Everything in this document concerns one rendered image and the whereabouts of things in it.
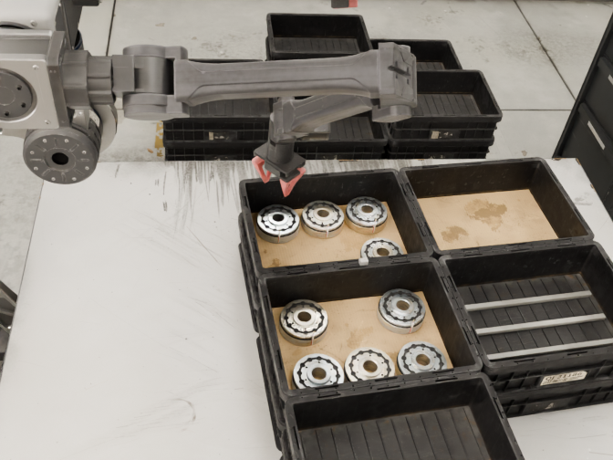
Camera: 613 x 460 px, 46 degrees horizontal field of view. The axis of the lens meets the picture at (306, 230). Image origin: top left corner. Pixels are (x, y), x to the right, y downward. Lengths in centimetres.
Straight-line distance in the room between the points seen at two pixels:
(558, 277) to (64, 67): 122
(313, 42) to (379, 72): 205
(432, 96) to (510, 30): 168
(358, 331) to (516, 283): 42
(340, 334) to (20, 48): 86
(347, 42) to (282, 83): 206
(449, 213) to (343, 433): 70
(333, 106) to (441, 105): 161
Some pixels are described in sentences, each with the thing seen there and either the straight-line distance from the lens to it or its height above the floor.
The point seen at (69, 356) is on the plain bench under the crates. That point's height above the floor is 70.
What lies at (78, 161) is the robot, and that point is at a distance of 149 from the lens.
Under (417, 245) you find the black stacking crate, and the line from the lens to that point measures 168.
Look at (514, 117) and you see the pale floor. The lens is 378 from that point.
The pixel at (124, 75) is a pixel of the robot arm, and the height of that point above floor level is 147.
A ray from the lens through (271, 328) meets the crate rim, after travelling 144.
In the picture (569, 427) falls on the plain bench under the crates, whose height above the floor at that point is 70.
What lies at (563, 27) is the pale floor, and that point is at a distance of 469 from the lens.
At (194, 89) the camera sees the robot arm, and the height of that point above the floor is 146.
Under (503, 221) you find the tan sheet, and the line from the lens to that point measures 190.
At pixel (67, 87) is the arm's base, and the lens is 110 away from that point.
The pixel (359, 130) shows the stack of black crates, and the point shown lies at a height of 38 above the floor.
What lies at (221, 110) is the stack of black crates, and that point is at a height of 49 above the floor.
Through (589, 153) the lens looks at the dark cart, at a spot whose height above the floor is 33.
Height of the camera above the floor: 208
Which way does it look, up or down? 45 degrees down
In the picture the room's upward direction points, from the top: 7 degrees clockwise
